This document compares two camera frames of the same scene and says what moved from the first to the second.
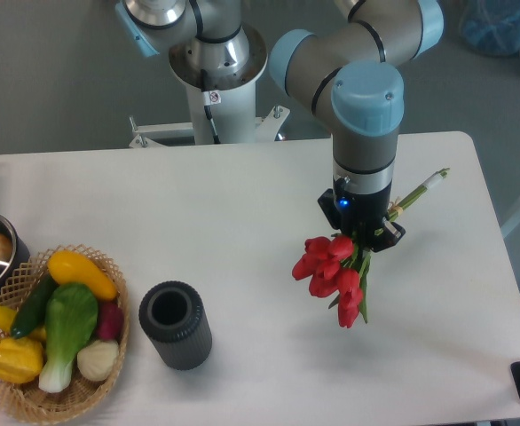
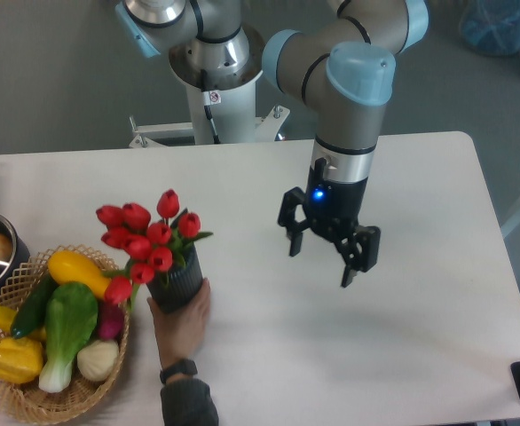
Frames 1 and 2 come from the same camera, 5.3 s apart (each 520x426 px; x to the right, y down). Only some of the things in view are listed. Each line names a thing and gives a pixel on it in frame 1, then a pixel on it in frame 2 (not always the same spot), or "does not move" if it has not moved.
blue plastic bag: (506, 27) does not move
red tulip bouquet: (335, 267) to (149, 245)
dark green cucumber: (34, 305) does not move
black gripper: (362, 216) to (333, 210)
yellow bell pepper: (15, 360) does not move
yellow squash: (66, 266) does not move
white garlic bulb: (96, 362) does not move
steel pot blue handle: (2, 255) does not move
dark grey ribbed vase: (173, 316) to (173, 287)
